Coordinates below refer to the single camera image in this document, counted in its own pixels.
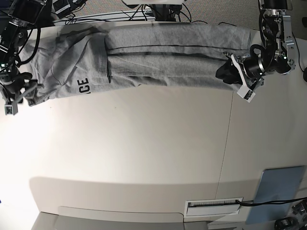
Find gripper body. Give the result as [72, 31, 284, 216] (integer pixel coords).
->
[242, 54, 264, 81]
[0, 73, 33, 96]

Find grey T-shirt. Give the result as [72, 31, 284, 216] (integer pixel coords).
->
[21, 23, 251, 104]

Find blue-grey board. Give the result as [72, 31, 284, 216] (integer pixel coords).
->
[246, 165, 306, 225]

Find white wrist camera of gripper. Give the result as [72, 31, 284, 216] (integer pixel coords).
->
[237, 85, 256, 103]
[4, 103, 18, 115]

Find black cable on table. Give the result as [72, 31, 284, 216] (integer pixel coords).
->
[236, 197, 307, 207]

